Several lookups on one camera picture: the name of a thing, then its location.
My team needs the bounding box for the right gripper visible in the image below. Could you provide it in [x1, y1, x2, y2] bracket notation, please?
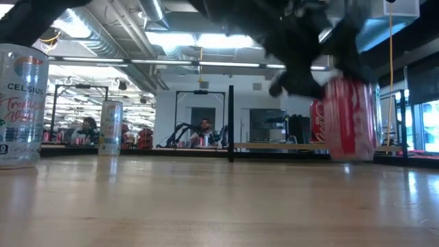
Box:
[267, 13, 377, 99]

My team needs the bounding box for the red Coca-Cola can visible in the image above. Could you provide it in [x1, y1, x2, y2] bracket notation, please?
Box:
[309, 98, 326, 144]
[322, 75, 378, 162]

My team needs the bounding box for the white Celsius slim can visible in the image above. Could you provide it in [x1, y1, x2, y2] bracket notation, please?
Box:
[0, 43, 50, 170]
[98, 99, 123, 157]

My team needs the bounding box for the dark grey cabinet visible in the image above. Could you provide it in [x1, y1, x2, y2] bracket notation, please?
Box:
[249, 108, 287, 143]

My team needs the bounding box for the dark grey door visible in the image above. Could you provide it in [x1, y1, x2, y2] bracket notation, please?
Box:
[190, 106, 217, 138]

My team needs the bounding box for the person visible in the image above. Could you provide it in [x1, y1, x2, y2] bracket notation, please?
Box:
[70, 116, 100, 147]
[190, 117, 220, 148]

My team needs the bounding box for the bright ceiling light panel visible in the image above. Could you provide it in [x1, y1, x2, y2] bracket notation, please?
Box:
[145, 31, 257, 49]

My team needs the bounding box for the long ceiling light strip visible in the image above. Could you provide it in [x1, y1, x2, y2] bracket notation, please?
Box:
[47, 56, 330, 72]

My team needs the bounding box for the bright window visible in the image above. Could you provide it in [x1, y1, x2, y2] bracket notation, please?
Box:
[413, 99, 439, 154]

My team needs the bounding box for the red storage bin rack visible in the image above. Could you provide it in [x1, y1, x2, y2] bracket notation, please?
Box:
[121, 123, 132, 148]
[137, 128, 154, 149]

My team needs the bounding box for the wooden shelf with black frame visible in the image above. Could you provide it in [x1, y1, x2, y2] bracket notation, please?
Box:
[227, 84, 409, 163]

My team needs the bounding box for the black background gantry frame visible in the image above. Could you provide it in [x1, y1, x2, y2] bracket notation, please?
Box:
[174, 89, 226, 148]
[50, 84, 109, 145]

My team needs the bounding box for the yellow hanging cable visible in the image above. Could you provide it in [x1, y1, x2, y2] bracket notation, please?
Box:
[385, 2, 395, 155]

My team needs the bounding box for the rectangular silver air duct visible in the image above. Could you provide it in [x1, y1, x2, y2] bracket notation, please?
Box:
[318, 0, 421, 54]

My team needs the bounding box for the round silver air duct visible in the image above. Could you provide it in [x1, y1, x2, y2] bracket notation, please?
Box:
[137, 0, 165, 22]

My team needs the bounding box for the spiral silver air duct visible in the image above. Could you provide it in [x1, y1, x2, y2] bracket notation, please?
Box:
[51, 6, 158, 95]

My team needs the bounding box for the black ceiling cable reel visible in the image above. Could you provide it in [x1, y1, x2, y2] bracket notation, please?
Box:
[38, 26, 63, 45]

